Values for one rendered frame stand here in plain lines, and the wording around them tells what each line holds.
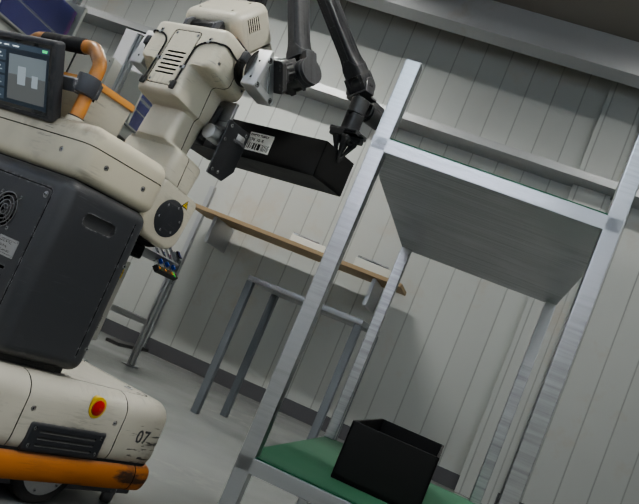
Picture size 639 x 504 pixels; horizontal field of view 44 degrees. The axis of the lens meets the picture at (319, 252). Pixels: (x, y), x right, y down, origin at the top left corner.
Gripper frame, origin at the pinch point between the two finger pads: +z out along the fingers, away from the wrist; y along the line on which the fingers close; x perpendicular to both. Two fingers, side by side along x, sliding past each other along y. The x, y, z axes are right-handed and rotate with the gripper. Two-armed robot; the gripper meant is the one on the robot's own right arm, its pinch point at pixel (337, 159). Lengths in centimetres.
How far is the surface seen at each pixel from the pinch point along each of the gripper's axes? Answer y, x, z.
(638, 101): 46, -421, -221
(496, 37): 136, -327, -213
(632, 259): 13, -441, -100
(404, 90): -60, 74, 5
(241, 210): 309, -335, -29
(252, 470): -61, 75, 77
